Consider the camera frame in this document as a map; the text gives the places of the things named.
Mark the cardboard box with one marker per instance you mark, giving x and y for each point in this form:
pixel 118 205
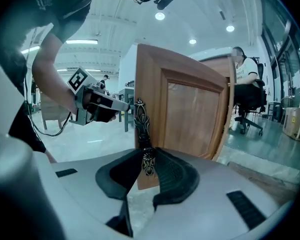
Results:
pixel 292 121

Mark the person's left forearm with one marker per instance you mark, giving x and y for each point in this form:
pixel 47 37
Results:
pixel 52 79

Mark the black office chair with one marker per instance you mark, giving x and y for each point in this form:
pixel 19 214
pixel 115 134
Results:
pixel 255 101

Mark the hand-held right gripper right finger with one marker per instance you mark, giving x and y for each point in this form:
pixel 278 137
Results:
pixel 210 204

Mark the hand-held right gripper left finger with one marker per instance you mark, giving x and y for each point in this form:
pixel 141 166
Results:
pixel 90 184

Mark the person's black shorts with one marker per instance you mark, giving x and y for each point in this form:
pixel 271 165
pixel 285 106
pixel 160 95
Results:
pixel 27 129

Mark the wooden cabinet door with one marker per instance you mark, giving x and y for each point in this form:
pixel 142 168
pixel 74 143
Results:
pixel 190 114

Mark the grey table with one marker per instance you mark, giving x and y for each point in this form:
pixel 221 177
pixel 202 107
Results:
pixel 126 92

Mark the dark framed window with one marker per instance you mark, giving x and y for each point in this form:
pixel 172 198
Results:
pixel 272 21

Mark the long ceiling light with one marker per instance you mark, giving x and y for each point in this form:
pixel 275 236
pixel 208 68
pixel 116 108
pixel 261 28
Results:
pixel 31 49
pixel 81 42

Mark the wooden cabinet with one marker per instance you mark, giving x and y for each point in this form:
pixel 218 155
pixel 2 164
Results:
pixel 216 67

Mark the black head-worn camera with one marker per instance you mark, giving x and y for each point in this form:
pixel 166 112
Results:
pixel 166 0

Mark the person's black t-shirt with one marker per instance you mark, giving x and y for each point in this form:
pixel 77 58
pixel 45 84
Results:
pixel 27 14

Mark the light wooden table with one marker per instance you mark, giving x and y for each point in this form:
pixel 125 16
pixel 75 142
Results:
pixel 52 109

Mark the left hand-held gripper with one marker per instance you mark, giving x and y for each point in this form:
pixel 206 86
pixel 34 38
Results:
pixel 81 81

